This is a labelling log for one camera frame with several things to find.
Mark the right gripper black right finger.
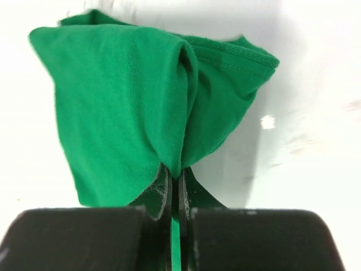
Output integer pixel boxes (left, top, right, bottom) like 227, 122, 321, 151
178, 168, 345, 271

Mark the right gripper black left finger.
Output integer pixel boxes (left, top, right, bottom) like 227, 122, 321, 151
1, 165, 172, 270

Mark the green t shirt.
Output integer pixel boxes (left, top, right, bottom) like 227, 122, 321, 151
28, 8, 280, 271

